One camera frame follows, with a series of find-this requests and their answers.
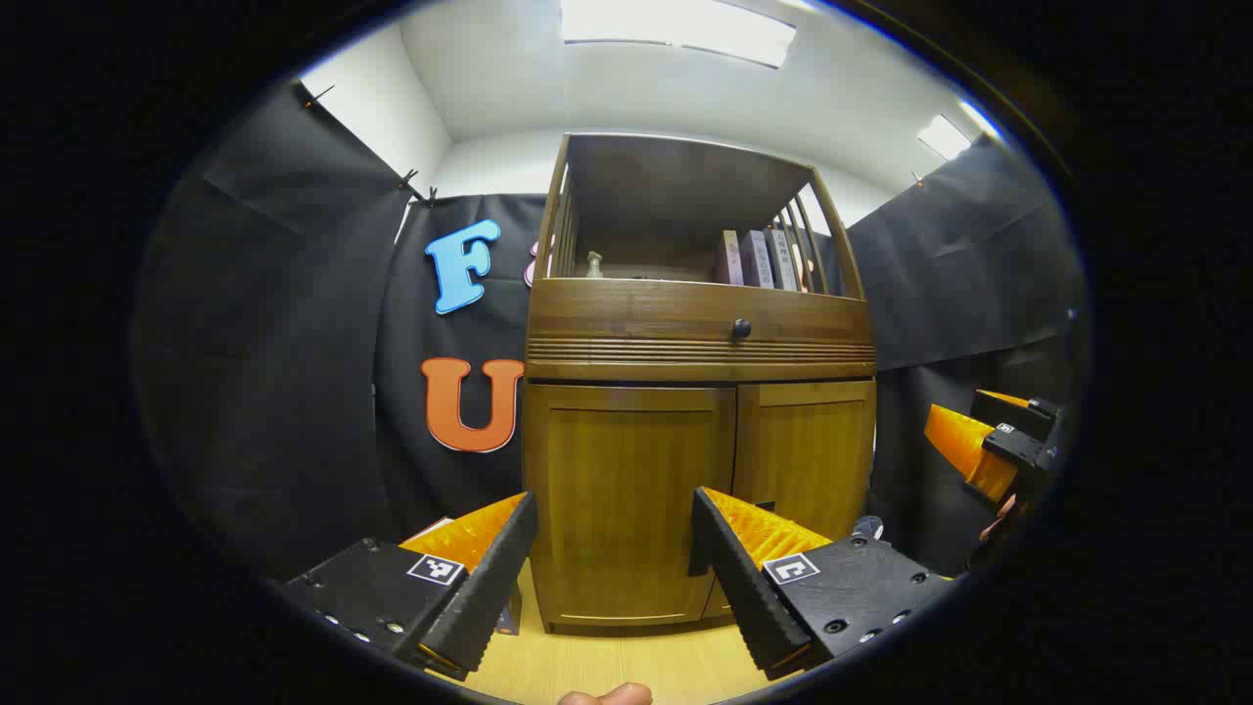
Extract wooden double-door shoe cabinet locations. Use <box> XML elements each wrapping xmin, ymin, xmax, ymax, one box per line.
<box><xmin>522</xmin><ymin>132</ymin><xmax>878</xmax><ymax>633</ymax></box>

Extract small ceiling light panel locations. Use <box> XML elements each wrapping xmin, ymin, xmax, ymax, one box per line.
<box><xmin>917</xmin><ymin>115</ymin><xmax>973</xmax><ymax>162</ymax></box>

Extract black backdrop cloth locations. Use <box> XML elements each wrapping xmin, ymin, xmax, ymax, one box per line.
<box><xmin>132</xmin><ymin>78</ymin><xmax>1090</xmax><ymax>588</ymax></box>

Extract wooden shoe cabinet door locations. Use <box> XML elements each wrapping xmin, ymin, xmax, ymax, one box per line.
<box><xmin>524</xmin><ymin>384</ymin><xmax>737</xmax><ymax>628</ymax></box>
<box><xmin>705</xmin><ymin>380</ymin><xmax>877</xmax><ymax>620</ymax></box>

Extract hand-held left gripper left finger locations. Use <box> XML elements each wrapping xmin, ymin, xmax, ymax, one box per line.
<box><xmin>279</xmin><ymin>493</ymin><xmax>539</xmax><ymax>673</ymax></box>

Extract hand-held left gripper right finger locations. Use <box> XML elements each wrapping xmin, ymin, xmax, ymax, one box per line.
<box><xmin>688</xmin><ymin>487</ymin><xmax>955</xmax><ymax>681</ymax></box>

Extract grey upright book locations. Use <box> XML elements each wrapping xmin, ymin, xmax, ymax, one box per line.
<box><xmin>741</xmin><ymin>230</ymin><xmax>775</xmax><ymax>289</ymax></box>

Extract wooden drawer front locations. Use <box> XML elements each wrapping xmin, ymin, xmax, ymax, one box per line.
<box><xmin>527</xmin><ymin>278</ymin><xmax>875</xmax><ymax>366</ymax></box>

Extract large ceiling light panel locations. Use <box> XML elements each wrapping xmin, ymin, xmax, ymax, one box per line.
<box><xmin>560</xmin><ymin>0</ymin><xmax>798</xmax><ymax>69</ymax></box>

